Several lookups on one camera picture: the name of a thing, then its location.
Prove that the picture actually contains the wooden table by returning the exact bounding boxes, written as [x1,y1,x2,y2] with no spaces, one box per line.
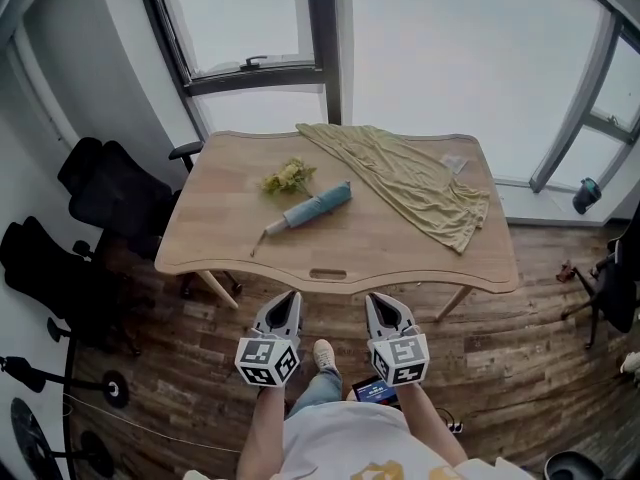
[153,128,521,322]

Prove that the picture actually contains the person's beige shoe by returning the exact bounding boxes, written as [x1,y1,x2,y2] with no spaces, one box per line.
[312,338,337,372]

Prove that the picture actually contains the black round bin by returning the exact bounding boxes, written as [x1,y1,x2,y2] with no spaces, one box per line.
[543,450,609,480]

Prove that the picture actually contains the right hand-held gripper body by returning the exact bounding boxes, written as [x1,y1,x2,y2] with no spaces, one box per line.
[367,323,431,387]

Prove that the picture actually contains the yellow-green cloth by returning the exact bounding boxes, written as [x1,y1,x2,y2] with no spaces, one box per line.
[295,122,491,255]

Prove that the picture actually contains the person's right forearm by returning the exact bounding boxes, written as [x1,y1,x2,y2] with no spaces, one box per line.
[397,380,469,469]

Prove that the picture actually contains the yellow artificial flower bouquet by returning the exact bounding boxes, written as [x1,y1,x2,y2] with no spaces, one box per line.
[257,156,319,199]

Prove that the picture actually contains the thin white floor cable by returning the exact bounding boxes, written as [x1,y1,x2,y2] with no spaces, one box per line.
[64,392,241,455]

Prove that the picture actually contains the grey window frame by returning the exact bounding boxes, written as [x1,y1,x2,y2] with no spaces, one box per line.
[529,7,640,194]

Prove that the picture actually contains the person's left forearm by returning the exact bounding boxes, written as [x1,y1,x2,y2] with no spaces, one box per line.
[234,385,289,480]

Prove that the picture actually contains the person's white printed shirt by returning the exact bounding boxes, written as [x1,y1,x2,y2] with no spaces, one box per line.
[182,400,531,480]

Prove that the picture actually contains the dark window frame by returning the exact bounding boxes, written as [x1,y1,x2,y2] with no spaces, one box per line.
[133,0,344,142]

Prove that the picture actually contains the person's blue jeans leg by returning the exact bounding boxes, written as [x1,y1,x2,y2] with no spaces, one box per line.
[287,365,344,419]

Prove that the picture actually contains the small blue-screen device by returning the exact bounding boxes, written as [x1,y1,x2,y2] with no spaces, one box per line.
[351,375,401,409]

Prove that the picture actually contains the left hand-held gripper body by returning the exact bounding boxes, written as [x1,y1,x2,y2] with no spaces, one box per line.
[234,317,305,388]

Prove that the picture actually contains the black office chair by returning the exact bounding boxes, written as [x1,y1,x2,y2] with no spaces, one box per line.
[0,215,146,354]
[56,136,204,259]
[559,222,640,352]

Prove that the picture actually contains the dark teal-lidded bottle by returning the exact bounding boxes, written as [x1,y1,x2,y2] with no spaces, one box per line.
[572,176,600,215]

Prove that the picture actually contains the black wheeled stand base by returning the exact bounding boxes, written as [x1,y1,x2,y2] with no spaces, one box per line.
[0,316,131,480]

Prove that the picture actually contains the blue umbrella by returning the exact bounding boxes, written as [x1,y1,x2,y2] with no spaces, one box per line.
[249,180,354,258]

